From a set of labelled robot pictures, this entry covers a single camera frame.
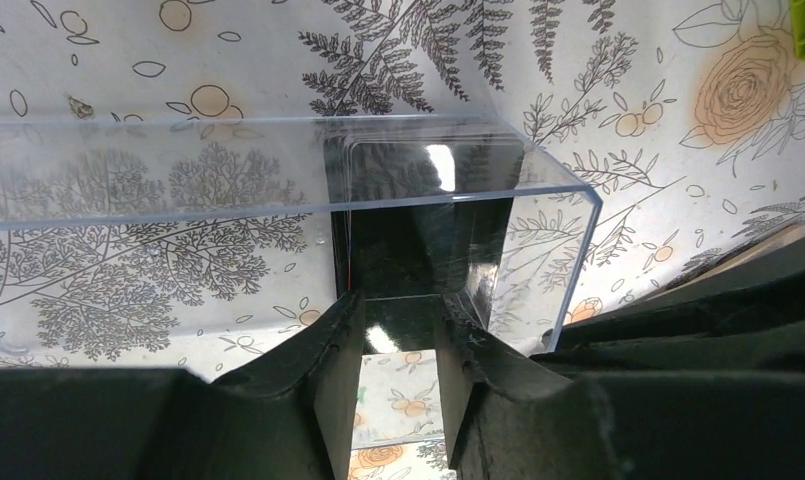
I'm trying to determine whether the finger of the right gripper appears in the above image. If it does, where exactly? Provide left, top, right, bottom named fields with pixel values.
left=532, top=237, right=805, bottom=375

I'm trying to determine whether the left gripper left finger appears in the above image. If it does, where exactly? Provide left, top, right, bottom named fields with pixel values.
left=0, top=292, right=365, bottom=479

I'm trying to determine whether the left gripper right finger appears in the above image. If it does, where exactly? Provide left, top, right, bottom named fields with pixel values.
left=435, top=297, right=805, bottom=479

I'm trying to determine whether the black credit card stack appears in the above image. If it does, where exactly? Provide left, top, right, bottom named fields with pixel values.
left=323, top=134, right=525, bottom=354

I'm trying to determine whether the clear acrylic card box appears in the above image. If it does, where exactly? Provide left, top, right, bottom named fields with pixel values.
left=0, top=114, right=602, bottom=377

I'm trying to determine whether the tan card holder wallet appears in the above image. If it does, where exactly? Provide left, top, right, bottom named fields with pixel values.
left=656, top=224, right=805, bottom=294

